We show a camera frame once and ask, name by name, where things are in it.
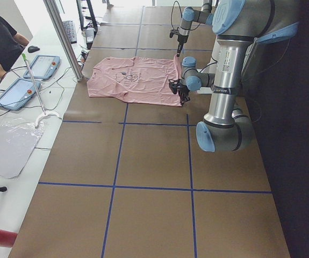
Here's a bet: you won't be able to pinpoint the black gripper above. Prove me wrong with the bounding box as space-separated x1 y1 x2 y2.
177 82 190 106
176 27 189 57

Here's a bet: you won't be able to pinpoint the pink Snoopy t-shirt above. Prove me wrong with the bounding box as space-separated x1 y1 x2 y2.
87 56 181 106

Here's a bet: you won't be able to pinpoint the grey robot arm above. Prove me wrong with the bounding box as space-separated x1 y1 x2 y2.
170 0 217 57
171 1 299 152

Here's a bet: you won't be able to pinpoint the brown table cover sheet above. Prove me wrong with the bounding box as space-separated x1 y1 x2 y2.
9 5 292 258

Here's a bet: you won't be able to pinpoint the blue tape grid lines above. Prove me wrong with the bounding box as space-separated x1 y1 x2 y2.
38 6 273 258

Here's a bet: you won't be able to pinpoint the black keyboard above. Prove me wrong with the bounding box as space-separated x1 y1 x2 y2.
62 20 77 44

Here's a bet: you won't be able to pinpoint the upper blue teach pendant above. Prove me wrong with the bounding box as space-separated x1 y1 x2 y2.
27 55 61 80

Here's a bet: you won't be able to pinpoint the blue teach pendant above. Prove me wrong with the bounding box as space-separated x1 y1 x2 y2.
27 55 61 80
0 78 36 111

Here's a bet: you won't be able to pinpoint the black computer mouse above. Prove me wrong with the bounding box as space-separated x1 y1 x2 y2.
27 45 40 53

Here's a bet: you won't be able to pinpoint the long reacher stick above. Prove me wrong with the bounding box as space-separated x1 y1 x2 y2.
21 53 61 128

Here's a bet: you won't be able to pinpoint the lower blue teach pendant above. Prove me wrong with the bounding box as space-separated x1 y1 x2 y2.
0 78 36 111

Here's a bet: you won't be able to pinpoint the clear plastic bag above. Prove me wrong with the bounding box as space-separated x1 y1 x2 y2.
0 118 44 179

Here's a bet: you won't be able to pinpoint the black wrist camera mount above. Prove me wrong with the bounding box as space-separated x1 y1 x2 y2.
169 79 179 95

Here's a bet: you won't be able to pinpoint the aluminium frame post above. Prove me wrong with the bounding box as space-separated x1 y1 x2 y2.
43 0 83 82

